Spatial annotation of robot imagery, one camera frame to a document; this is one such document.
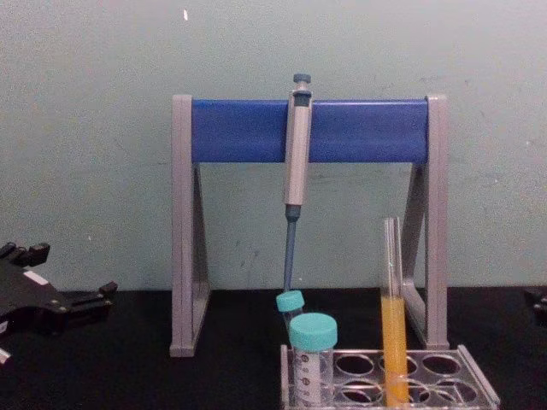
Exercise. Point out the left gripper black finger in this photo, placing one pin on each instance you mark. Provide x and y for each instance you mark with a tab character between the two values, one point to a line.
30	254
92	299

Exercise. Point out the black table cloth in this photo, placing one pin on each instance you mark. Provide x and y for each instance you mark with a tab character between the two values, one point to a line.
128	376

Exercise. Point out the glass tube with orange liquid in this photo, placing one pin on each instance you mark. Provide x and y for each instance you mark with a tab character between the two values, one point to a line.
393	333

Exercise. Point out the grey pipette stand, blue bar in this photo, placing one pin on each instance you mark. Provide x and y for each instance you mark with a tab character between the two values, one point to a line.
239	128

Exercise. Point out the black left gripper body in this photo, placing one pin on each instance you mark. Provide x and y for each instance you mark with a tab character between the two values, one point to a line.
30	303

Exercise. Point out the large tube with teal cap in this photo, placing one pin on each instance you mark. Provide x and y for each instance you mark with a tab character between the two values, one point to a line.
313	333

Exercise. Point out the small tube with teal cap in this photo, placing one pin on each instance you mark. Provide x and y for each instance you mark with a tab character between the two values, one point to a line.
289	301

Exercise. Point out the clear plastic tube rack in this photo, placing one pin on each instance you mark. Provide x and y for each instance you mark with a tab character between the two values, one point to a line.
474	372

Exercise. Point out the grey pipette with blue tip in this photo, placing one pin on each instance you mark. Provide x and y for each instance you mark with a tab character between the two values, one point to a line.
297	149

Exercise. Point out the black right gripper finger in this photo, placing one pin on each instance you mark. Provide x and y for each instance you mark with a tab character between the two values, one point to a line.
539	299

